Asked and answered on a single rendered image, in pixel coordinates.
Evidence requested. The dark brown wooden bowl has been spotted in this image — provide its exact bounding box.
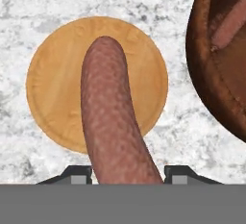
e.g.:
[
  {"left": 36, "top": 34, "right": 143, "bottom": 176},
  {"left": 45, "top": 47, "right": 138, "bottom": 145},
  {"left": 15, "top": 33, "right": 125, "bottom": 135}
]
[{"left": 184, "top": 0, "right": 246, "bottom": 143}]

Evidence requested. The tan wooden plate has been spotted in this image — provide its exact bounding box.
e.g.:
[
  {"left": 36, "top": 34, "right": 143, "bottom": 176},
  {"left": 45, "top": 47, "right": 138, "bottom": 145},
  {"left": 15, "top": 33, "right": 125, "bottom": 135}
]
[{"left": 25, "top": 15, "right": 169, "bottom": 155}]

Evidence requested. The reddish brown sausage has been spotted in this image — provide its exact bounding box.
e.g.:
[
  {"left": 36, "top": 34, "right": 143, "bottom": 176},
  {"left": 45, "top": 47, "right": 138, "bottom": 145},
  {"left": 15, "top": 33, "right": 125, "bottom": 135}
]
[
  {"left": 80, "top": 36, "right": 164, "bottom": 186},
  {"left": 209, "top": 0, "right": 246, "bottom": 51}
]

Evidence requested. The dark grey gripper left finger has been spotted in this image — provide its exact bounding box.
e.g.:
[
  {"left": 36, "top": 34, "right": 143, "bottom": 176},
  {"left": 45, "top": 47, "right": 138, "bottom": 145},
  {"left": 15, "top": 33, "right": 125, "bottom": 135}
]
[{"left": 36, "top": 164, "right": 93, "bottom": 186}]

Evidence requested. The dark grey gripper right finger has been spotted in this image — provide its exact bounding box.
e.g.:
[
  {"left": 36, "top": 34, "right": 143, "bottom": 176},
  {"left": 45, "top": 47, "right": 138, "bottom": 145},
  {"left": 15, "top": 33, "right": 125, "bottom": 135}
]
[{"left": 163, "top": 164, "right": 223, "bottom": 186}]

